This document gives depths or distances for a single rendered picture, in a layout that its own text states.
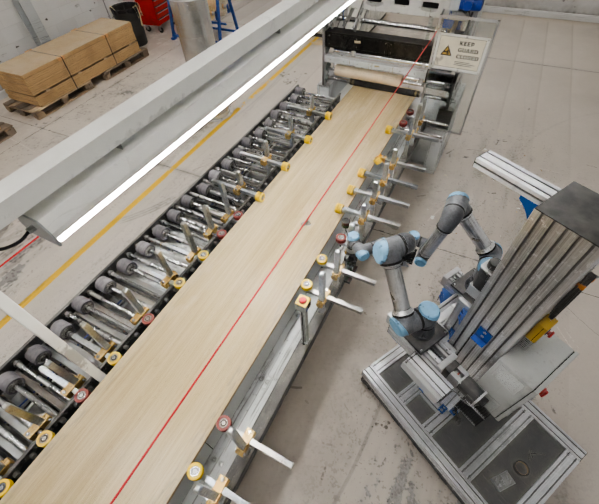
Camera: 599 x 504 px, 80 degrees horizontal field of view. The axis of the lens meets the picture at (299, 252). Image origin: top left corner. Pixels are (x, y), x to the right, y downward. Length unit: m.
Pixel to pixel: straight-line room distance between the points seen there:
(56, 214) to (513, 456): 2.89
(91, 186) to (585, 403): 3.55
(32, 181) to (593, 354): 3.89
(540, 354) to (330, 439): 1.59
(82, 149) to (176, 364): 1.58
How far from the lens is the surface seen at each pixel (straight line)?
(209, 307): 2.47
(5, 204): 0.98
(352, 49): 4.54
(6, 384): 2.89
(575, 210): 1.59
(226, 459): 2.41
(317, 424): 3.02
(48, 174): 1.01
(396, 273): 1.87
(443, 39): 4.22
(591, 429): 3.63
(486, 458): 2.96
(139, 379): 2.40
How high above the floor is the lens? 2.94
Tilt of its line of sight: 51 degrees down
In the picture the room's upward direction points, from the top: 4 degrees counter-clockwise
